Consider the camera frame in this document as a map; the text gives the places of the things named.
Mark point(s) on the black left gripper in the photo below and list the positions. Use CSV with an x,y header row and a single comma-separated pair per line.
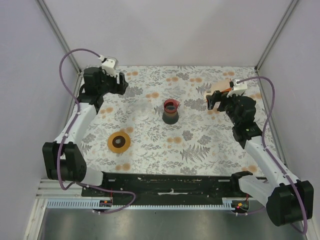
x,y
120,89

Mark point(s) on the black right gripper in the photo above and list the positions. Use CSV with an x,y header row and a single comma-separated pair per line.
x,y
218,96

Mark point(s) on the round wooden dripper base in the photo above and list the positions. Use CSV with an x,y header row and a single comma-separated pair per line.
x,y
119,142

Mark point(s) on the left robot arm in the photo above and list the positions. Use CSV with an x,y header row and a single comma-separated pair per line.
x,y
63,158

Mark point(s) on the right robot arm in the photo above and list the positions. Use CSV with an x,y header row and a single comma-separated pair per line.
x,y
286,198

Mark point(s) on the orange packet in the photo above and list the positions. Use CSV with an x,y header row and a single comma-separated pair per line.
x,y
222,86

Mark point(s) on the dark carafe with red rim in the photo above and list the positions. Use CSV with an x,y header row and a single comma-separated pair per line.
x,y
170,114

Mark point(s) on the floral patterned table mat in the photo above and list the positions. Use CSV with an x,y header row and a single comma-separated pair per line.
x,y
200,143

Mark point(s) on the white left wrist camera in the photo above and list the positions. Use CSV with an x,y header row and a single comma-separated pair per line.
x,y
109,64

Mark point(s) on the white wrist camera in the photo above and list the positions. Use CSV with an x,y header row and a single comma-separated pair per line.
x,y
238,87
109,64

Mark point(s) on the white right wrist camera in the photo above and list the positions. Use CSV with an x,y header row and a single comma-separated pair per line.
x,y
238,87

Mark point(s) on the white slotted cable duct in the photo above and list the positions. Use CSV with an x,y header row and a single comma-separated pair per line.
x,y
99,204

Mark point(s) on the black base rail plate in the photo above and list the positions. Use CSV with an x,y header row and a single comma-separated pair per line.
x,y
164,189

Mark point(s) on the aluminium frame post left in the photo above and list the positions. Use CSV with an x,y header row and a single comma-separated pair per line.
x,y
57,32

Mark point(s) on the aluminium frame post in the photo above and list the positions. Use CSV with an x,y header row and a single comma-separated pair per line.
x,y
277,32
57,32

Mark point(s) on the aluminium frame post right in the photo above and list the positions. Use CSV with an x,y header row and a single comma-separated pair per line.
x,y
277,32

